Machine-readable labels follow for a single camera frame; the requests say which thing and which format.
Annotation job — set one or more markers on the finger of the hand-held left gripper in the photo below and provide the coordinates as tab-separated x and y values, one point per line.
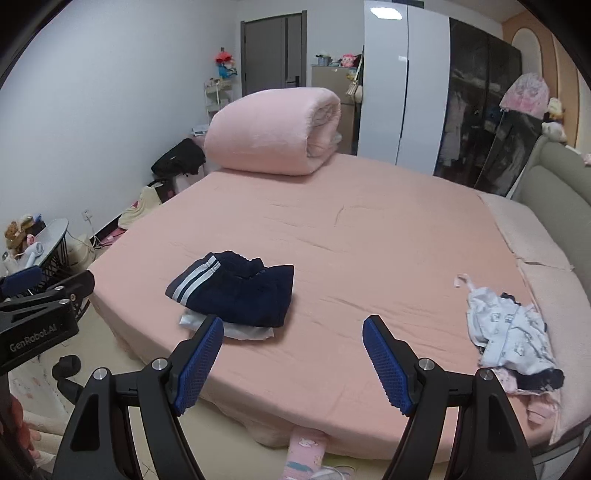
21	280
74	286

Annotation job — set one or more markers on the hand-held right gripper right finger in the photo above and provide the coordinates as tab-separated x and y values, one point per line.
388	364

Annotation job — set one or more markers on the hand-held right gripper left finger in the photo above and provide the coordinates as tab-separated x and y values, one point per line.
198	364

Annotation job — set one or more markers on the person's left hand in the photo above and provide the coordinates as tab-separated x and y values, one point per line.
13	415

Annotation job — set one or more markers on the white hair dryer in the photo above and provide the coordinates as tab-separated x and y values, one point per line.
33	250

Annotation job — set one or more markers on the black caster wheel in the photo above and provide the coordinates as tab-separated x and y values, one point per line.
64	364

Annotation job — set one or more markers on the white printed floor mat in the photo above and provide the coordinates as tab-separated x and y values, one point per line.
27	383

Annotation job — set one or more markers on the brown teddy plush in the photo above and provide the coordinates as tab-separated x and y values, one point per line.
16	233

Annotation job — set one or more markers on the grey round side table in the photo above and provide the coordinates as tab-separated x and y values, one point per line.
53	235

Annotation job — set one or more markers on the white folded shirt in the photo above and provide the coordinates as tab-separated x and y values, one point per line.
249	333

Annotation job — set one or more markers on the cream bag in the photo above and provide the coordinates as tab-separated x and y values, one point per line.
138	207

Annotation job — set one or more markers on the pink printed cloth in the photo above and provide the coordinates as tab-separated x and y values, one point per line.
304	445

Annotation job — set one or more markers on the light blue printed pajama top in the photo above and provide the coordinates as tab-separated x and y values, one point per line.
508	332

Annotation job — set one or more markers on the bed with pink sheet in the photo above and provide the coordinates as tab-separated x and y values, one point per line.
369	240

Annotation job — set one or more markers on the dark navy garment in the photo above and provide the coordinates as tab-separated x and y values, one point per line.
540	381

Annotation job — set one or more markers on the pink garment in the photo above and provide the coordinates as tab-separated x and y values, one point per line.
540	406

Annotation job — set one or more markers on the black bag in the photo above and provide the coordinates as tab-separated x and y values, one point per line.
179	157

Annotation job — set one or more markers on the pale pink pillow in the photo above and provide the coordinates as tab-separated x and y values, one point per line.
517	226
563	295

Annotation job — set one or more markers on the white rack shelf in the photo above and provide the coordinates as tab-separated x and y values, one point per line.
219	97

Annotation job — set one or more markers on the grey padded headboard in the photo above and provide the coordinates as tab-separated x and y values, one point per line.
558	194

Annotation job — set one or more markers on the rolled pink quilt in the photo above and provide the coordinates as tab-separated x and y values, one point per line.
263	129

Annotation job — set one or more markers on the beige cabinet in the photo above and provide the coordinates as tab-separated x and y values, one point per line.
346	120

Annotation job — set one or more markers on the red plush toy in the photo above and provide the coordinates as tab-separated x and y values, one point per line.
225	64

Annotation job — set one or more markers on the beige hanging bag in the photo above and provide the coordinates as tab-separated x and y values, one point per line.
354	87

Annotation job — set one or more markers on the white wardrobe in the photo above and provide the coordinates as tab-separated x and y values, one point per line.
401	83

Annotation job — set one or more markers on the white plush toy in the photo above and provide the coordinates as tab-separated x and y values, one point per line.
554	131

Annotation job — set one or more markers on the pink printed umbrella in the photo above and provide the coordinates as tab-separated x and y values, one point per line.
526	94

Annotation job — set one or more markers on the yellow purple plush toy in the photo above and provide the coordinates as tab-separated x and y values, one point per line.
555	108

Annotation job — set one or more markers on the pink plush toy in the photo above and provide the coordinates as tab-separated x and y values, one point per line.
349	60

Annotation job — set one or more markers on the grey door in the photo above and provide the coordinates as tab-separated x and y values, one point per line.
272	50

